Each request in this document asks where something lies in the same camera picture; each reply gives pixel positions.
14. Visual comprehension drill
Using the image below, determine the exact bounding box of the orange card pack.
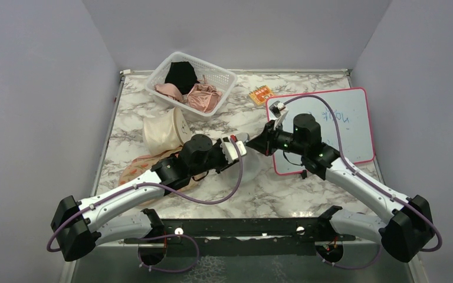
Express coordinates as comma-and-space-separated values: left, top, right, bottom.
249, 85, 274, 106

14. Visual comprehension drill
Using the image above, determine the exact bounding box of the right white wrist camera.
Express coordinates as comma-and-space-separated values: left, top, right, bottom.
269, 101, 288, 130

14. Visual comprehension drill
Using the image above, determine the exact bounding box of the beige bra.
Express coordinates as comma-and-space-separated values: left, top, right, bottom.
154, 83, 185, 103

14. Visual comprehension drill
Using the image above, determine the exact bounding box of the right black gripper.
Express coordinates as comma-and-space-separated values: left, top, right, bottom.
247, 120, 307, 157

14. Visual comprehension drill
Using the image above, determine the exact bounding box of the black garment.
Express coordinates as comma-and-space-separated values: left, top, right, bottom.
165, 61, 199, 95

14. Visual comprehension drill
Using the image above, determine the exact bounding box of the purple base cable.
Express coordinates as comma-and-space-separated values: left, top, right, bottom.
137, 233, 200, 274
315, 242, 383, 271

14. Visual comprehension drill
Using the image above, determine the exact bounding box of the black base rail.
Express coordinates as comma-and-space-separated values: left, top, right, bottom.
123, 217, 356, 257

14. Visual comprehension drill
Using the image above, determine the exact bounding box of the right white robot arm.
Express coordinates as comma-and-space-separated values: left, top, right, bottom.
247, 114, 442, 262

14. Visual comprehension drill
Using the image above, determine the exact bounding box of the pink framed whiteboard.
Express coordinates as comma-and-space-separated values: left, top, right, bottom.
283, 88, 375, 164

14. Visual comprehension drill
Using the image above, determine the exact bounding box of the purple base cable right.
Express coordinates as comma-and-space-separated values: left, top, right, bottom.
315, 242, 383, 271

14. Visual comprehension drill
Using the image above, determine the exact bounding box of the pink satin bra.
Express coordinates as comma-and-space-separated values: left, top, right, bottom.
186, 83, 223, 113

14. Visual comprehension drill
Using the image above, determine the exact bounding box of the floral orange laundry bag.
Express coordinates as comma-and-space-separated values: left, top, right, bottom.
118, 147, 181, 186

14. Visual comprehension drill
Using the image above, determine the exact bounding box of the white plastic basket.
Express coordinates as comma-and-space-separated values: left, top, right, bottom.
145, 51, 237, 121

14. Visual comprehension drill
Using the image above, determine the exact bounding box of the cream cylindrical laundry bag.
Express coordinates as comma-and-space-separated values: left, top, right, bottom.
143, 107, 193, 156

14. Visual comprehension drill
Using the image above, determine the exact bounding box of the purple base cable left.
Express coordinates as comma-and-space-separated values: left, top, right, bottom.
137, 233, 200, 274

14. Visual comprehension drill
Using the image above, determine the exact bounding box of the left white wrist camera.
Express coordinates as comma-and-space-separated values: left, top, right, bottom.
220, 135, 247, 164

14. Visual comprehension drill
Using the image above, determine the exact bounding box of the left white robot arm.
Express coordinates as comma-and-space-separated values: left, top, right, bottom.
46, 134, 247, 262

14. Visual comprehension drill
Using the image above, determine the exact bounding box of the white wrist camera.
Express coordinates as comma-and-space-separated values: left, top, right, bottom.
269, 101, 288, 130
220, 135, 247, 164

